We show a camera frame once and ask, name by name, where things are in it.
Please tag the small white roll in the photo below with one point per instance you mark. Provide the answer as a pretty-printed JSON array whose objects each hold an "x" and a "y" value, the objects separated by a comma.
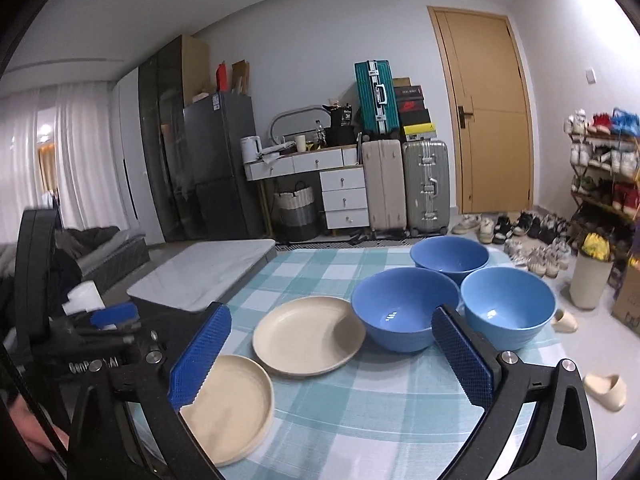
[{"x": 300, "y": 143}]

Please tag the cardboard box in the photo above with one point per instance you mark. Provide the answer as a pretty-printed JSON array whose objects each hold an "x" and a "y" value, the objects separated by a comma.
[{"x": 627, "y": 305}]

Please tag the grey refrigerator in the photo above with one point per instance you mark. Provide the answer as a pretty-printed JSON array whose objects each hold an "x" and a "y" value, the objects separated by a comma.
[{"x": 220, "y": 160}]

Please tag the teal checkered tablecloth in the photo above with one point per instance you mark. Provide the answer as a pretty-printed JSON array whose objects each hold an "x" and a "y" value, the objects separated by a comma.
[{"x": 350, "y": 410}]

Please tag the beige suitcase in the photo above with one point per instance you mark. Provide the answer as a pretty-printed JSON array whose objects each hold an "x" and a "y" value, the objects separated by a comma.
[{"x": 382, "y": 185}]

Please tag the teal suitcase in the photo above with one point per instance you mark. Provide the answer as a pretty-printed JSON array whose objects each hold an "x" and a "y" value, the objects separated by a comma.
[{"x": 372, "y": 95}]

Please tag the wooden door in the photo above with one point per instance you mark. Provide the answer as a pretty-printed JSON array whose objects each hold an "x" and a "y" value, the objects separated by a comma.
[{"x": 490, "y": 135}]

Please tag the black bag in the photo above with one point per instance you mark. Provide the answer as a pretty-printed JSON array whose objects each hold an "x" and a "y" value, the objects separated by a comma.
[{"x": 342, "y": 125}]

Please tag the white dressing table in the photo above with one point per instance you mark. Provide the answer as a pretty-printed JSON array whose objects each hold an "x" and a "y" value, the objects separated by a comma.
[{"x": 345, "y": 195}]

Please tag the yellow black shoe box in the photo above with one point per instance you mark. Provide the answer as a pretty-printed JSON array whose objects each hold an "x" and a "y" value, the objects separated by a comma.
[{"x": 420, "y": 133}]

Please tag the beige trash bin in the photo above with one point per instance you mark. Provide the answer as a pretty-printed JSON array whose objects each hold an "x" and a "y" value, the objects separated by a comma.
[{"x": 590, "y": 285}]

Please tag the person's left hand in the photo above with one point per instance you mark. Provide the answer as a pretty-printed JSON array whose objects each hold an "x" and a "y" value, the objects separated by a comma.
[{"x": 30, "y": 430}]

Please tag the red bag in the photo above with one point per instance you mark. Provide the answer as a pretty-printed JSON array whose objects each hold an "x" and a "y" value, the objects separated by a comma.
[{"x": 222, "y": 77}]

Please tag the beige plate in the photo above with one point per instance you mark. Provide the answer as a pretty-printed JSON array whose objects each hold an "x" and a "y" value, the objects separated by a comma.
[
  {"x": 230, "y": 410},
  {"x": 305, "y": 335}
]

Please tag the grey sofa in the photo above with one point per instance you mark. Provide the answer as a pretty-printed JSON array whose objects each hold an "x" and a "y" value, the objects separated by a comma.
[{"x": 110, "y": 260}]

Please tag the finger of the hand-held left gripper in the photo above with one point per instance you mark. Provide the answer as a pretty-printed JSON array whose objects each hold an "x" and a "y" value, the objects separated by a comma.
[
  {"x": 120, "y": 342},
  {"x": 114, "y": 316}
]

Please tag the white light switch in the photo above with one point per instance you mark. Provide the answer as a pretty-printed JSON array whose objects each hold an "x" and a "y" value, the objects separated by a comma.
[{"x": 591, "y": 75}]

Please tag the white curtain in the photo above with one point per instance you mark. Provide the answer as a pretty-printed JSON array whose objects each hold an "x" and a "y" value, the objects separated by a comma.
[{"x": 85, "y": 160}]

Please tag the wooden shoe rack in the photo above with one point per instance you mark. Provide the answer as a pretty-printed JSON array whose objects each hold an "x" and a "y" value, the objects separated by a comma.
[{"x": 600, "y": 202}]

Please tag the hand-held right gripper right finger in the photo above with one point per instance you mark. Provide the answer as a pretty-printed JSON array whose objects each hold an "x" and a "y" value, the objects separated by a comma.
[{"x": 462, "y": 355}]

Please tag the beige slipper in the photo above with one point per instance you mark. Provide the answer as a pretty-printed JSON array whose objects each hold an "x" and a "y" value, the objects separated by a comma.
[
  {"x": 606, "y": 391},
  {"x": 565, "y": 321}
]

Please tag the group of assorted sneakers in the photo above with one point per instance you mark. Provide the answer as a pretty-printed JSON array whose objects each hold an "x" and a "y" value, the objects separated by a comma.
[{"x": 510, "y": 230}]

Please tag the white kettle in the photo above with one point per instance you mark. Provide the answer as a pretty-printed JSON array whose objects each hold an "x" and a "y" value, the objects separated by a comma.
[{"x": 250, "y": 150}]

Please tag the brown paper bag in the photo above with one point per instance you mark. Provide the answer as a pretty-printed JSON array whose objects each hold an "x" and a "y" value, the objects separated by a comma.
[{"x": 241, "y": 77}]

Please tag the woven laundry basket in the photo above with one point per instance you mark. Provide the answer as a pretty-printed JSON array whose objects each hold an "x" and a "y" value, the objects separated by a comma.
[{"x": 295, "y": 215}]

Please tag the clear bottle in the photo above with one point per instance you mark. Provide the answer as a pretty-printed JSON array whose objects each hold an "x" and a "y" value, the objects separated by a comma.
[{"x": 319, "y": 132}]

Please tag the oval mirror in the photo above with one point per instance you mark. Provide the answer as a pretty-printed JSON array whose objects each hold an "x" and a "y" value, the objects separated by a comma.
[{"x": 300, "y": 120}]

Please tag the brown shoe box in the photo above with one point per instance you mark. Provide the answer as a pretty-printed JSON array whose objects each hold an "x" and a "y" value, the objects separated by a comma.
[{"x": 401, "y": 82}]

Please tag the yellow bag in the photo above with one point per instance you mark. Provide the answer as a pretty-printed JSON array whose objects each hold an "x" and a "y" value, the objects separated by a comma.
[{"x": 596, "y": 246}]

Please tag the blue bowl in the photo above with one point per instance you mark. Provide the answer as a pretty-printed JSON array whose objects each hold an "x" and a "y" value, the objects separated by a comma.
[
  {"x": 395, "y": 300},
  {"x": 510, "y": 300},
  {"x": 450, "y": 255}
]

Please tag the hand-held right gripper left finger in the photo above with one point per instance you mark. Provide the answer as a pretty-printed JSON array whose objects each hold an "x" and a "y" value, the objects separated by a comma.
[{"x": 200, "y": 355}]

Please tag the silver suitcase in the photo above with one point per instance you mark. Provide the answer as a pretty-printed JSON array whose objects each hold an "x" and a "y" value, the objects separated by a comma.
[{"x": 425, "y": 185}]

